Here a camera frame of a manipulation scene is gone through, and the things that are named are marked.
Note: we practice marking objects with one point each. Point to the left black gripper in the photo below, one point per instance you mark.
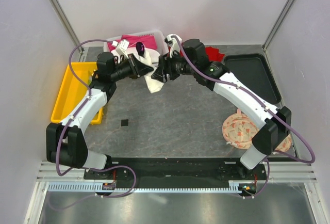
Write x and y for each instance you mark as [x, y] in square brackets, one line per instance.
[137, 68]

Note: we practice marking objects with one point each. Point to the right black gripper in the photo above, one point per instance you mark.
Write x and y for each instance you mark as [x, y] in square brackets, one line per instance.
[167, 63]

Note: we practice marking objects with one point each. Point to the white paper napkin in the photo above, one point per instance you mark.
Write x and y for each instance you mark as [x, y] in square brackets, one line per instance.
[150, 59]

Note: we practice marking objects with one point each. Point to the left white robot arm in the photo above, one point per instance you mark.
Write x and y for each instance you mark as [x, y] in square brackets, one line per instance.
[65, 141]

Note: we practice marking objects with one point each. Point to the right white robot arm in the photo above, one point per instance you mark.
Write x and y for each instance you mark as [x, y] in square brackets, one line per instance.
[190, 58]

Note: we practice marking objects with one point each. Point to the white plastic basket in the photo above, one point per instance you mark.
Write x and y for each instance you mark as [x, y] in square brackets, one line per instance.
[161, 46]

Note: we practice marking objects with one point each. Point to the pink cloth in basket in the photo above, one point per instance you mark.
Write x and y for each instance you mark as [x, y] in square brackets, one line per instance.
[149, 42]

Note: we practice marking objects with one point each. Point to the white cloth in basket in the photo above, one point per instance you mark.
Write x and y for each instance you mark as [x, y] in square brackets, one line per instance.
[122, 54]

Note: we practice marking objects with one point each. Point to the small black square marker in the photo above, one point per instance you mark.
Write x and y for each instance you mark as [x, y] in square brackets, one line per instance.
[124, 122]

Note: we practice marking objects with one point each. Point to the red folded cloth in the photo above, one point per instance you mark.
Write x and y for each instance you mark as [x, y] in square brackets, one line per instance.
[214, 54]

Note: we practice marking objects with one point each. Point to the yellow plastic tray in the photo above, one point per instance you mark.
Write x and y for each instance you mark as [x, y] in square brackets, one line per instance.
[72, 91]

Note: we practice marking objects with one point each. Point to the black plastic tray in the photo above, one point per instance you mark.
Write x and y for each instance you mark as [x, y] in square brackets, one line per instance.
[253, 71]

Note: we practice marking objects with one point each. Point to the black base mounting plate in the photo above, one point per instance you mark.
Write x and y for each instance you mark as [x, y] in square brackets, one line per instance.
[178, 172]

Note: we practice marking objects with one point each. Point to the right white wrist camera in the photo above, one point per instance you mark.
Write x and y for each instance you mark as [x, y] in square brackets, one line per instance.
[174, 42]

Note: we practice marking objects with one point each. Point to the grey slotted cable duct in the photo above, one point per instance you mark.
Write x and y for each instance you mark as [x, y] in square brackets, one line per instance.
[110, 186]

